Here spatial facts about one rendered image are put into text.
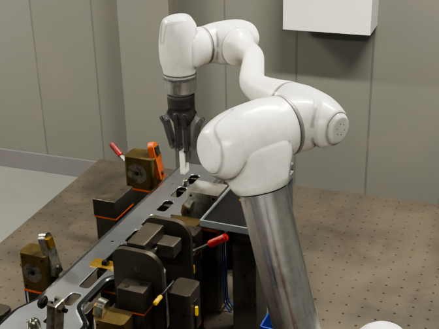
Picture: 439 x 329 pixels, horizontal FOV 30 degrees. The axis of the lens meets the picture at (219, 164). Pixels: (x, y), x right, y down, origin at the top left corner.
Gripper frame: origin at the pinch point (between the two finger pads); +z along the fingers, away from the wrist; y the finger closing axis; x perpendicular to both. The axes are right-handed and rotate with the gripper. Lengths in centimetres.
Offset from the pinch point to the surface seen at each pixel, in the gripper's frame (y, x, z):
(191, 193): 0.6, -5.0, 12.5
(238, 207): -19.4, 9.3, 7.3
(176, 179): 17.7, -32.7, 22.4
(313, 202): -15, -88, 52
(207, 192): -4.3, -5.8, 12.0
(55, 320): -1, 72, 6
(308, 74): 20, -212, 41
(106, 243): 19.9, 13.2, 22.9
